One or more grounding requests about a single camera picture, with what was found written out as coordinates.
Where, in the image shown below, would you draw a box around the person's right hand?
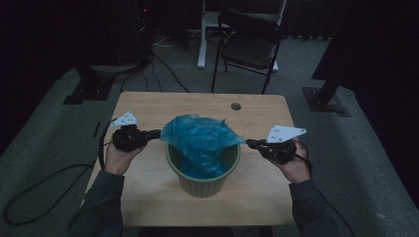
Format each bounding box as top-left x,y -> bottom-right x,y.
272,137 -> 312,185

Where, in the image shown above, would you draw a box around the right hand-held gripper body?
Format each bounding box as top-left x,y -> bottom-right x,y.
261,124 -> 307,165

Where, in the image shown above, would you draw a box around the black stand with base plate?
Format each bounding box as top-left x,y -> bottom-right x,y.
62,63 -> 116,106
301,77 -> 352,119

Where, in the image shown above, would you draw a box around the hand-held gripper cable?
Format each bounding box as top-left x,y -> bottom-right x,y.
2,118 -> 118,227
294,140 -> 358,237

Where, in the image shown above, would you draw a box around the left hand-held gripper cable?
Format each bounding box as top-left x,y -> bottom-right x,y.
2,118 -> 118,227

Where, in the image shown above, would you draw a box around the blue plastic trash bag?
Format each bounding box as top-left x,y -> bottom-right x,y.
159,114 -> 246,180

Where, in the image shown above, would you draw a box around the right hand-held gripper cable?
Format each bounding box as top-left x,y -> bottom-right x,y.
294,140 -> 358,237

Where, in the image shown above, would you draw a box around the black floor cables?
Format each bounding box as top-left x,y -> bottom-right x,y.
120,50 -> 191,94

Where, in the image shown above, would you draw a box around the person's left hand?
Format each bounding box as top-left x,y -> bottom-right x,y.
104,142 -> 146,177

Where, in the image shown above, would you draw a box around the black folding chair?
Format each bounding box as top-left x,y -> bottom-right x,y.
210,10 -> 285,96

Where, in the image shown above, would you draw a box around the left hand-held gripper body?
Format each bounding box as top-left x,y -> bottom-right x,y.
109,112 -> 150,153

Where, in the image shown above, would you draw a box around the green ribbed trash bin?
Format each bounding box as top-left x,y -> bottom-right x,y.
165,143 -> 241,198

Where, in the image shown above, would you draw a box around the white desk frame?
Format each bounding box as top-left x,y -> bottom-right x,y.
196,0 -> 288,73

